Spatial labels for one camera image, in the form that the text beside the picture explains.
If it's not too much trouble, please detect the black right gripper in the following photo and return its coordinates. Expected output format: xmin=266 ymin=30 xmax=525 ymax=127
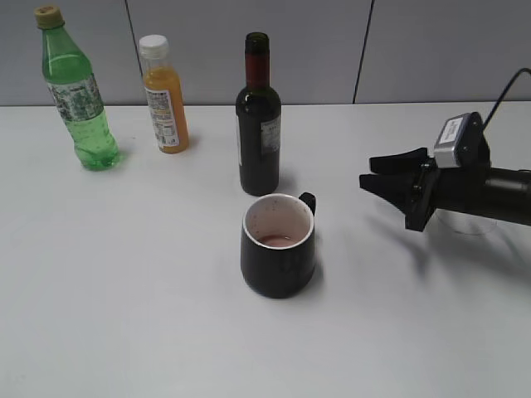
xmin=359 ymin=148 xmax=492 ymax=231

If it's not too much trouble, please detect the black mug white interior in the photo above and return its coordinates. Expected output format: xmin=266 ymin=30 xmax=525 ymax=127
xmin=240 ymin=192 xmax=316 ymax=299

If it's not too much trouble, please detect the dark red wine bottle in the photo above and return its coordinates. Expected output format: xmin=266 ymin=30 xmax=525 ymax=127
xmin=236 ymin=32 xmax=281 ymax=197

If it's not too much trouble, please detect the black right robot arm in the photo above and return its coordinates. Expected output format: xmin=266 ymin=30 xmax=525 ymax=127
xmin=359 ymin=148 xmax=530 ymax=232

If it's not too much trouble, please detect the orange juice bottle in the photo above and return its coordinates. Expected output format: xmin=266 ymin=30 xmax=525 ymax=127
xmin=139 ymin=35 xmax=189 ymax=154

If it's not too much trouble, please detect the green plastic soda bottle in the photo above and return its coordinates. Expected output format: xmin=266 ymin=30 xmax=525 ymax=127
xmin=34 ymin=5 xmax=120 ymax=171

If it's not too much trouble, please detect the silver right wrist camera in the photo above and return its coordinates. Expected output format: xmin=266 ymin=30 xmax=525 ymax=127
xmin=433 ymin=112 xmax=490 ymax=168

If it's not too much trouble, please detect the black right camera cable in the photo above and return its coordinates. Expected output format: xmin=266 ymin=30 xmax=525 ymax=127
xmin=483 ymin=67 xmax=531 ymax=128

